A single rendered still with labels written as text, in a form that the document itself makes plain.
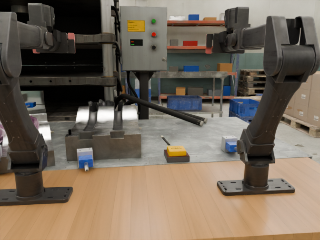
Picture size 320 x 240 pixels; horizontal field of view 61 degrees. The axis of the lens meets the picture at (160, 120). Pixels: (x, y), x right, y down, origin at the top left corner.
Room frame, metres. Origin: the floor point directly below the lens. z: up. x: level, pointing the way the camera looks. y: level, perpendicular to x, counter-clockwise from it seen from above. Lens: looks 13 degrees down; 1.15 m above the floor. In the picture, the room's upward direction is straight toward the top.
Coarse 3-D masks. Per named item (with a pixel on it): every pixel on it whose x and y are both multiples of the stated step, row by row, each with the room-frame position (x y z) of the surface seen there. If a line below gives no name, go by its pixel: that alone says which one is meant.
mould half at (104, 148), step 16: (80, 112) 1.17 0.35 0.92; (112, 112) 1.18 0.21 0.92; (128, 112) 1.19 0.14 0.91; (80, 128) 1.02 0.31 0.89; (96, 128) 1.01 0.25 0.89; (128, 128) 1.00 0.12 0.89; (80, 144) 0.89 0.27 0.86; (96, 144) 0.90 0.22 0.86; (112, 144) 0.91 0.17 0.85; (128, 144) 0.92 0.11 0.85
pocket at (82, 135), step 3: (81, 132) 0.94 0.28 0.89; (84, 132) 0.94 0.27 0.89; (87, 132) 0.94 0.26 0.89; (90, 132) 0.94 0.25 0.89; (93, 132) 0.95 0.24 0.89; (78, 135) 0.91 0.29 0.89; (81, 135) 0.94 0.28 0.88; (84, 135) 0.94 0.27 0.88; (87, 135) 0.94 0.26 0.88; (90, 135) 0.94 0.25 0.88; (81, 138) 0.94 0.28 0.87; (84, 138) 0.94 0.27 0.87; (87, 138) 0.94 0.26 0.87; (90, 138) 0.94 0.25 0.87
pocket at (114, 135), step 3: (111, 132) 0.95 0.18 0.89; (114, 132) 0.96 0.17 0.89; (117, 132) 0.96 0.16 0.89; (120, 132) 0.96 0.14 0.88; (123, 132) 0.96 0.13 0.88; (111, 135) 0.95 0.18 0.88; (114, 135) 0.96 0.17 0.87; (117, 135) 0.96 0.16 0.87; (120, 135) 0.96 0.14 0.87; (123, 135) 0.96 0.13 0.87; (111, 138) 0.95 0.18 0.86; (114, 138) 0.95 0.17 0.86; (117, 138) 0.92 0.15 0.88; (120, 138) 0.92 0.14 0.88; (123, 138) 0.92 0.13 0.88
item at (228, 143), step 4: (224, 136) 1.01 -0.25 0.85; (228, 136) 1.01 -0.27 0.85; (232, 136) 1.01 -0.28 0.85; (224, 140) 0.99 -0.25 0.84; (228, 140) 0.99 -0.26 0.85; (232, 140) 0.99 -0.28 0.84; (236, 140) 0.99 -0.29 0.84; (224, 144) 0.99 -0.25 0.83; (228, 144) 0.96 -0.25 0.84; (232, 144) 0.95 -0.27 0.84; (236, 144) 0.95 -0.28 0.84; (224, 148) 0.99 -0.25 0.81; (228, 148) 0.96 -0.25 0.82; (232, 148) 0.95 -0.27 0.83; (236, 148) 0.93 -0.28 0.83
